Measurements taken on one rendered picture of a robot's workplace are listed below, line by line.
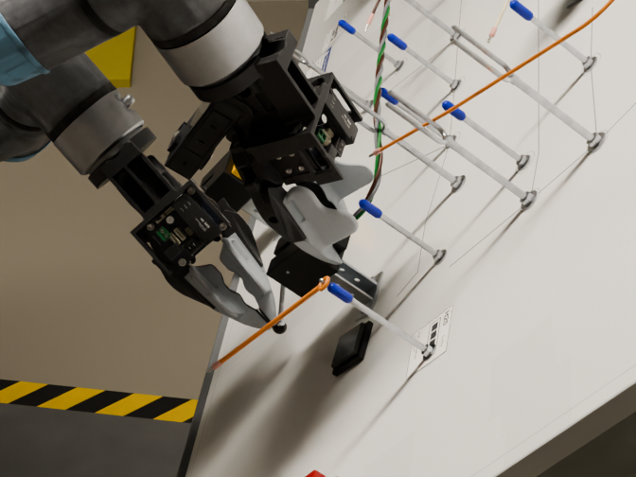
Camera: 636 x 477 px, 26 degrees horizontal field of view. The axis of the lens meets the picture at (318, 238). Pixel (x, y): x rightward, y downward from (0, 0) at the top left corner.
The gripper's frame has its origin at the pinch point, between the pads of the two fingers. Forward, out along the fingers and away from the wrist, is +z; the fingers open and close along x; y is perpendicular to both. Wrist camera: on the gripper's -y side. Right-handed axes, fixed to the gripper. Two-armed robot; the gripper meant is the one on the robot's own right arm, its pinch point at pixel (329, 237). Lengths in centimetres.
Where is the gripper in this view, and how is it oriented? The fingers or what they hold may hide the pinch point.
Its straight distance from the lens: 116.9
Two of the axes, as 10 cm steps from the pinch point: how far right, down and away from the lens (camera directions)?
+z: 4.9, 6.6, 5.7
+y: 8.4, -1.8, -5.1
